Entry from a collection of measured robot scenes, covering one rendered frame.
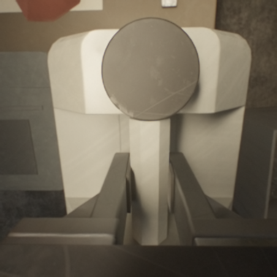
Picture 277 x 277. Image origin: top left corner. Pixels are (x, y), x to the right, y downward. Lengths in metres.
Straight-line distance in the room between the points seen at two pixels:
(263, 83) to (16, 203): 1.88
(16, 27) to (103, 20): 0.14
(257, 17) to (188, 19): 1.13
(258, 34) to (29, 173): 1.36
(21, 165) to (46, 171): 0.04
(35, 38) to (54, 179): 0.22
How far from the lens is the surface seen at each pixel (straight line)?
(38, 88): 0.31
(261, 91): 1.48
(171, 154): 0.15
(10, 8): 0.41
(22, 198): 1.78
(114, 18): 0.36
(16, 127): 0.34
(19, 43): 0.40
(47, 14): 0.38
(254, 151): 1.03
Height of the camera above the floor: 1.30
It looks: 74 degrees down
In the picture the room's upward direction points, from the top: 175 degrees counter-clockwise
